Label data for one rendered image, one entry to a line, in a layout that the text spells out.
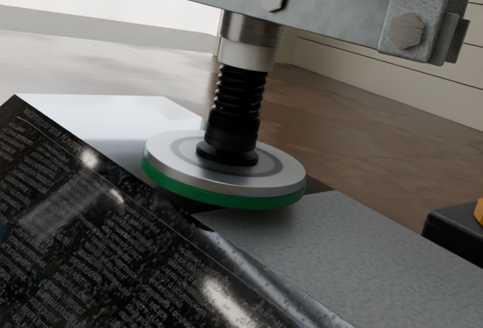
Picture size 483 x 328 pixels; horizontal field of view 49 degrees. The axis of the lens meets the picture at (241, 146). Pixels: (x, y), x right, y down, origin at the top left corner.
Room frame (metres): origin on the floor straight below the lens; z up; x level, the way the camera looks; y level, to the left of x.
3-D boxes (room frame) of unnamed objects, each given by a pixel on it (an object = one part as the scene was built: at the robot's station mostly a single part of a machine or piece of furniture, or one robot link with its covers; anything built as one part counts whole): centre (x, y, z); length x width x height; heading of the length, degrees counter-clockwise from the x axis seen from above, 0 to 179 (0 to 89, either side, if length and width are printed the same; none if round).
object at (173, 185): (0.66, 0.02, 0.87); 0.22 x 0.22 x 0.04
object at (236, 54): (0.66, 0.02, 1.01); 0.07 x 0.07 x 0.04
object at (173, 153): (0.66, 0.02, 0.87); 0.21 x 0.21 x 0.01
